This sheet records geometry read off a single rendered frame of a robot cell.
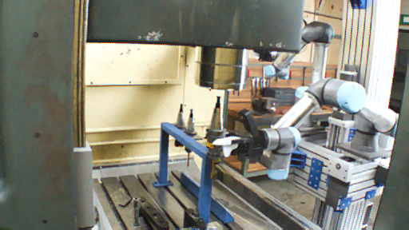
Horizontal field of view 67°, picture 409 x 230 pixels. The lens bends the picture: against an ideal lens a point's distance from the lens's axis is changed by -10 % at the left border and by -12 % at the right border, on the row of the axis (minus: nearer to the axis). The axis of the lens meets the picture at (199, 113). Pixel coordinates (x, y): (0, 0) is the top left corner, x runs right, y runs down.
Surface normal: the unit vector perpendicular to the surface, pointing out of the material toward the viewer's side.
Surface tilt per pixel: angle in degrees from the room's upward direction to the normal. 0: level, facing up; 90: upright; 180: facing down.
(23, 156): 90
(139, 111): 90
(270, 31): 90
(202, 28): 90
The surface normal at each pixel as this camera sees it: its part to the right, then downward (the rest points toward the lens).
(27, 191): 0.45, 0.23
